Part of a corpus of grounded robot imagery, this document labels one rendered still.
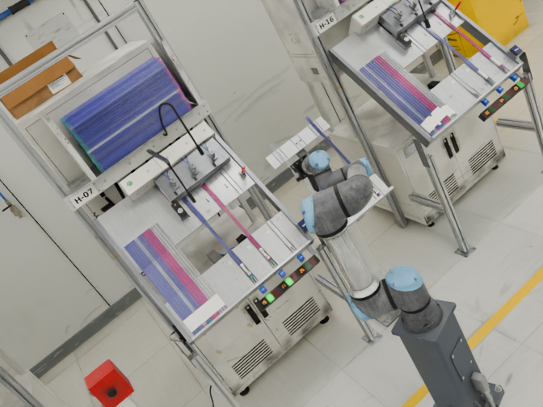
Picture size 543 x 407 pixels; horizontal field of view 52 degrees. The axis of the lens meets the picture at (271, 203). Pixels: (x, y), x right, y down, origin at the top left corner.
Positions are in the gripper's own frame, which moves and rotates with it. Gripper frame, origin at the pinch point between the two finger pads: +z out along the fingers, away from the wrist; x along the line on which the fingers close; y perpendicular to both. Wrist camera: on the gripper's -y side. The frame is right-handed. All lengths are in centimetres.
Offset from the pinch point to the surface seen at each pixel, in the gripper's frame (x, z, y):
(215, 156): 22.3, 12.8, 31.7
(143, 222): 66, 18, 27
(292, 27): -62, 42, 65
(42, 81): 62, 23, 107
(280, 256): 28.9, 2.5, -22.0
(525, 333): -33, -17, -114
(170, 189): 48, 13, 32
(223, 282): 56, 4, -15
